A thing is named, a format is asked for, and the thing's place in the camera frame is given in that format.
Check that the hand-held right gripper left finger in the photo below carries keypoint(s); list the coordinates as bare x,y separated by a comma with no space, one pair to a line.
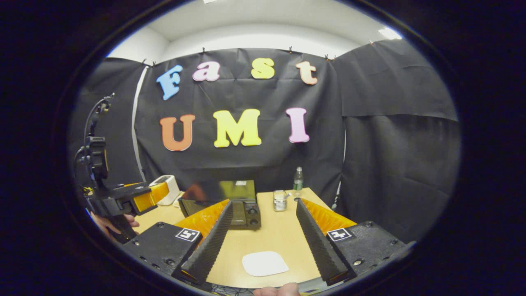
211,242

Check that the white plate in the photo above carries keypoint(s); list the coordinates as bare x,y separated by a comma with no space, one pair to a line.
265,264

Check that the clear plastic water bottle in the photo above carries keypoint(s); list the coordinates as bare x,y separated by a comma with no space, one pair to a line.
298,181

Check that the black electric oven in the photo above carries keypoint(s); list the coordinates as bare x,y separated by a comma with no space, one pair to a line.
244,213

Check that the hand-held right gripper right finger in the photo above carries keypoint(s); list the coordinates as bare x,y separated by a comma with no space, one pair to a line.
316,242

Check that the black backdrop cloth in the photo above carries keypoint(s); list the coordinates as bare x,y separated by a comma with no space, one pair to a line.
390,144

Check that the small ceiling light panel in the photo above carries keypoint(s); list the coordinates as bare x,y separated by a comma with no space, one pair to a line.
389,33

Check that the white toaster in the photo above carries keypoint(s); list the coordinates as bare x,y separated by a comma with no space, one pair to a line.
166,189

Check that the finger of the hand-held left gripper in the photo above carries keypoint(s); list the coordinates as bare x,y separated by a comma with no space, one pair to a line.
123,199

